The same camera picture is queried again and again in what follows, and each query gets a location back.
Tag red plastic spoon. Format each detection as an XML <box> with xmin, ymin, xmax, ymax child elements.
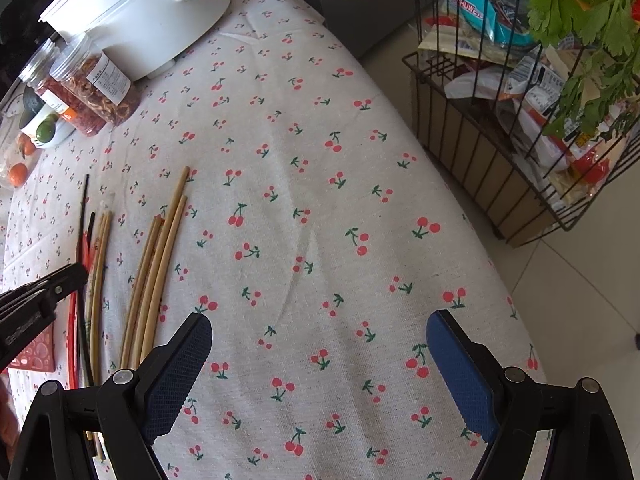
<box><xmin>66</xmin><ymin>212</ymin><xmax>96</xmax><ymax>389</ymax></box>

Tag plain bamboo chopstick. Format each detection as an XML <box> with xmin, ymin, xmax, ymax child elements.
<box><xmin>88</xmin><ymin>209</ymin><xmax>114</xmax><ymax>463</ymax></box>

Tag person's right hand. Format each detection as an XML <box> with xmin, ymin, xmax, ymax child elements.
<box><xmin>0</xmin><ymin>382</ymin><xmax>20</xmax><ymax>448</ymax></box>

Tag pink perforated utensil holder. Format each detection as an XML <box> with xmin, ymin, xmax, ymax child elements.
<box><xmin>9</xmin><ymin>325</ymin><xmax>55</xmax><ymax>373</ymax></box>

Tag black chopstick gold band left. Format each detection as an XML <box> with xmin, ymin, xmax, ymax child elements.
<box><xmin>72</xmin><ymin>173</ymin><xmax>97</xmax><ymax>388</ymax></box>

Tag printed bamboo chopstick left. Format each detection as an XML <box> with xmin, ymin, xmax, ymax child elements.
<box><xmin>85</xmin><ymin>211</ymin><xmax>106</xmax><ymax>334</ymax></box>

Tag printed bamboo chopstick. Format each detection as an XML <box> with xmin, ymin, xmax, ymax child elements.
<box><xmin>85</xmin><ymin>211</ymin><xmax>106</xmax><ymax>334</ymax></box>
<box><xmin>88</xmin><ymin>210</ymin><xmax>111</xmax><ymax>340</ymax></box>

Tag printed bamboo chopstick middle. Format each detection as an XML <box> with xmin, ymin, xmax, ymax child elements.
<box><xmin>88</xmin><ymin>210</ymin><xmax>111</xmax><ymax>340</ymax></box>

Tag glass jar with oranges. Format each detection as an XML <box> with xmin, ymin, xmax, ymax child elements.
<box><xmin>0</xmin><ymin>117</ymin><xmax>41</xmax><ymax>190</ymax></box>

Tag white bowl with green knob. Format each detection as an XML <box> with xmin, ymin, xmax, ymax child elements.
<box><xmin>20</xmin><ymin>87</ymin><xmax>75</xmax><ymax>148</ymax></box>

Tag bamboo chopstick far right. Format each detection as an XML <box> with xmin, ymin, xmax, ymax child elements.
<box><xmin>140</xmin><ymin>192</ymin><xmax>186</xmax><ymax>363</ymax></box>

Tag jar of red dried fruit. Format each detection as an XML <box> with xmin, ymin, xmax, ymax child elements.
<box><xmin>18</xmin><ymin>39</ymin><xmax>106</xmax><ymax>136</ymax></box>

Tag jar of dried fruit rings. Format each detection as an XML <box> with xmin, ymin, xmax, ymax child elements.
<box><xmin>49</xmin><ymin>35</ymin><xmax>141</xmax><ymax>126</ymax></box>

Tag cherry print tablecloth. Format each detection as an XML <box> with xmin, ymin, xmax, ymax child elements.
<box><xmin>1</xmin><ymin>0</ymin><xmax>536</xmax><ymax>479</ymax></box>

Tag green leafy vegetables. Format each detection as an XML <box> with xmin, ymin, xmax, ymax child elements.
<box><xmin>528</xmin><ymin>0</ymin><xmax>639</xmax><ymax>138</ymax></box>

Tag black wire rack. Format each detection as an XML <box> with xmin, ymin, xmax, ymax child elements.
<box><xmin>405</xmin><ymin>0</ymin><xmax>639</xmax><ymax>247</ymax></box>

